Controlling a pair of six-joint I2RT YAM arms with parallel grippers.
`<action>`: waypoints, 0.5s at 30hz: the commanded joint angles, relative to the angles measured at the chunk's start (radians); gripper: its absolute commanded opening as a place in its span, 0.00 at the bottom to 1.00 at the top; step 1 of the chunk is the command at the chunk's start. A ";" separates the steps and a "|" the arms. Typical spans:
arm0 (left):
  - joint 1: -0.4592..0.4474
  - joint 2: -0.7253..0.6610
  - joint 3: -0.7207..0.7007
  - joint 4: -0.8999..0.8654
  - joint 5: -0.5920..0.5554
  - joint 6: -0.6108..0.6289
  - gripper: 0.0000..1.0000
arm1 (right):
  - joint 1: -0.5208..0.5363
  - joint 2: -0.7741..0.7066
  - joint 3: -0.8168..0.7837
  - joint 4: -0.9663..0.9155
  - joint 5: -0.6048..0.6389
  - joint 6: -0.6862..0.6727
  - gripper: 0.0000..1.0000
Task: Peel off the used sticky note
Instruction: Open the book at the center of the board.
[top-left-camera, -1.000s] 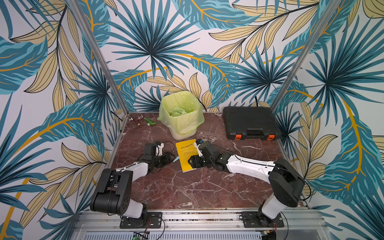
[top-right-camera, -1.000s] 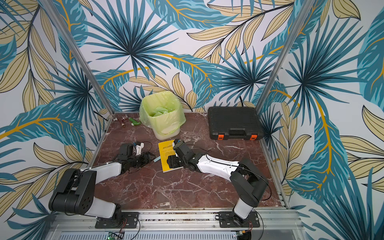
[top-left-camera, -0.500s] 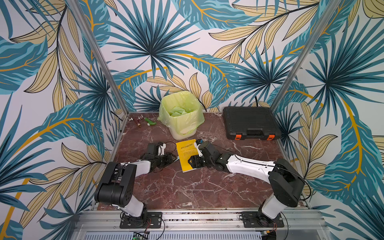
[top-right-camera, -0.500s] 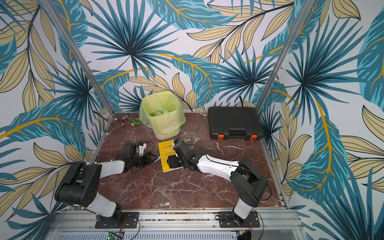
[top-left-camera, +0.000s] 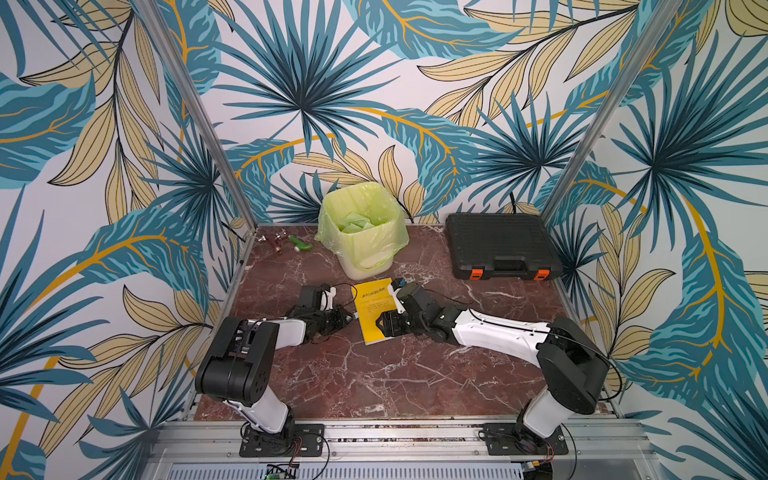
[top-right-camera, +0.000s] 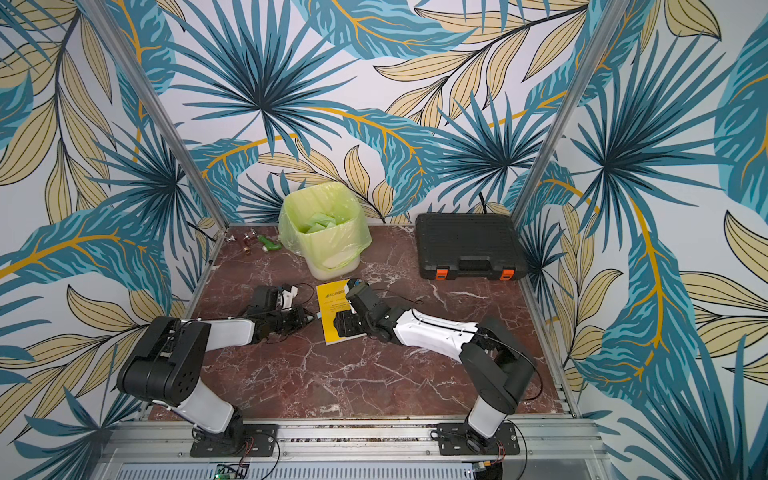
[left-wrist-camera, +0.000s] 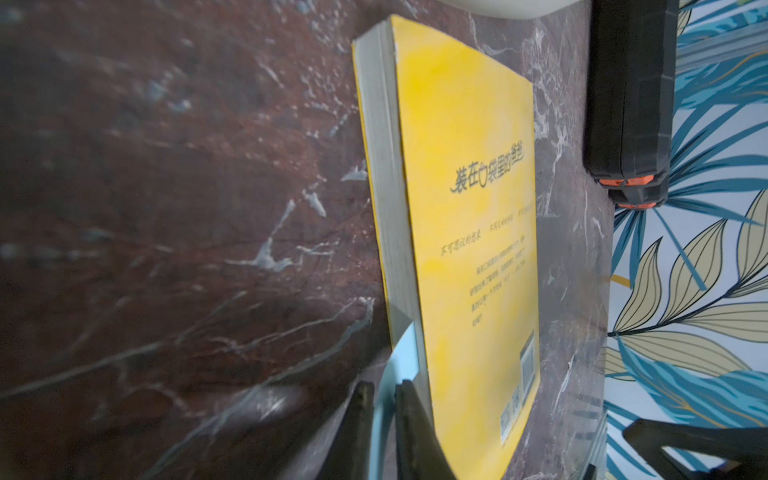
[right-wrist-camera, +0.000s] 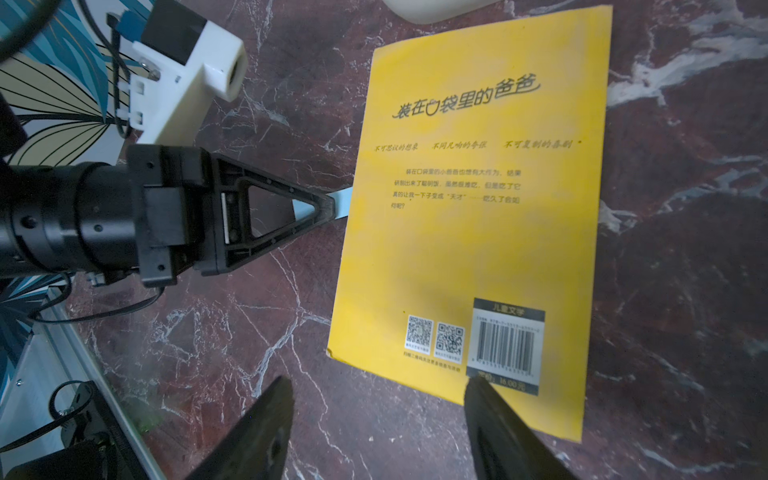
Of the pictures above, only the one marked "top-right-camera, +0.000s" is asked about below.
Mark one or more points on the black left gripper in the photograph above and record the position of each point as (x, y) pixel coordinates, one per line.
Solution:
(300, 320)

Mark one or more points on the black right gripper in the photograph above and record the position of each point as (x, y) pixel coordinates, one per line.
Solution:
(348, 323)

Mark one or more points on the yellow children's book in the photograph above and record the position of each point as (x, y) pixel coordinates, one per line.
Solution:
(332, 300)

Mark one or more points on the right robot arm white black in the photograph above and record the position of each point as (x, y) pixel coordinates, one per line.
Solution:
(498, 365)

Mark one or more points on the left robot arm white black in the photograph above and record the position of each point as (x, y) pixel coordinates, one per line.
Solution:
(164, 367)

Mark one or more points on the green toy on table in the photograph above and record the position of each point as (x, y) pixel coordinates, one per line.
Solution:
(268, 245)

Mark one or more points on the white bin green bag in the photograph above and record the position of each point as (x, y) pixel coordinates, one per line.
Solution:
(325, 224)

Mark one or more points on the black plastic tool case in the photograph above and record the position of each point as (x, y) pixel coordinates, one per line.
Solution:
(458, 245)

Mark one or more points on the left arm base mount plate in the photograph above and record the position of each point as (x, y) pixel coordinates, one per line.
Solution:
(250, 440)

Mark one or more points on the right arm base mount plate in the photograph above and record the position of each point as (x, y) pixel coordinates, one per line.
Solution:
(457, 439)

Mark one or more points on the green circuit board with wires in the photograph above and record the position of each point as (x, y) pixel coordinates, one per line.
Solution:
(227, 471)

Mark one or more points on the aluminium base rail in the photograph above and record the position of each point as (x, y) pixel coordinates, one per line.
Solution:
(552, 447)

